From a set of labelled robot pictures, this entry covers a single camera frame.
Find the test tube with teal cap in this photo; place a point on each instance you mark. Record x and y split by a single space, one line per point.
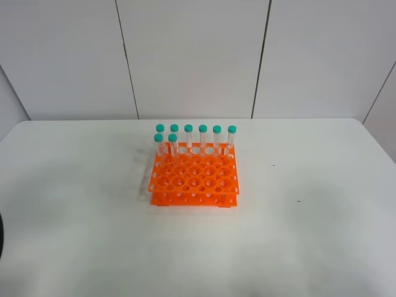
173 140

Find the orange test tube rack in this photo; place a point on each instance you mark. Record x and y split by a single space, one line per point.
195 177

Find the second row left tube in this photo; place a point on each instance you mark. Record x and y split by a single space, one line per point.
158 138

